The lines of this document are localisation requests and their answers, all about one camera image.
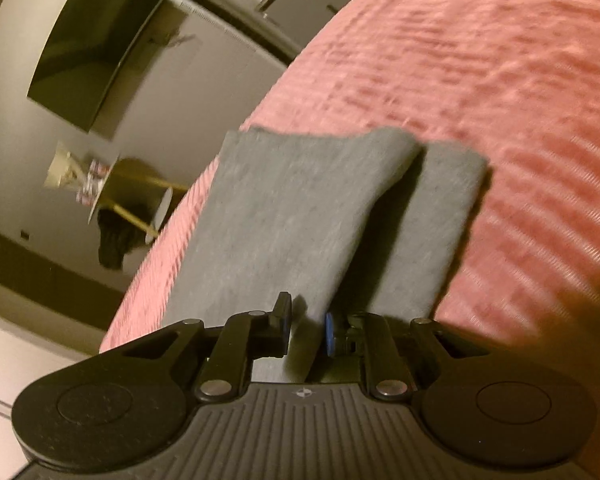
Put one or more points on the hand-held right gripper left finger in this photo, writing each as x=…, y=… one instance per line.
x=281, y=327

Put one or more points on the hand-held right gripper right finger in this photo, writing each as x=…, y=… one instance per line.
x=331, y=334

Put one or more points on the grey sock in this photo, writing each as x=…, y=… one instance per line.
x=280, y=210

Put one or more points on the dark cloth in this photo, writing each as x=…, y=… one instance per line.
x=115, y=240

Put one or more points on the round side table gold legs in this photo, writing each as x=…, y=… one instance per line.
x=130, y=180

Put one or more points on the red and white cans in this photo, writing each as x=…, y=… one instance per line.
x=94, y=182

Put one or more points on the white paper bag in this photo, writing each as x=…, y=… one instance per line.
x=62, y=167

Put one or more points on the pink blanket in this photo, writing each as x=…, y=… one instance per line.
x=455, y=60

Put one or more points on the long white shelf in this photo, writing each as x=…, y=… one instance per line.
x=220, y=22

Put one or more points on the wall television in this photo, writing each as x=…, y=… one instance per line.
x=90, y=60

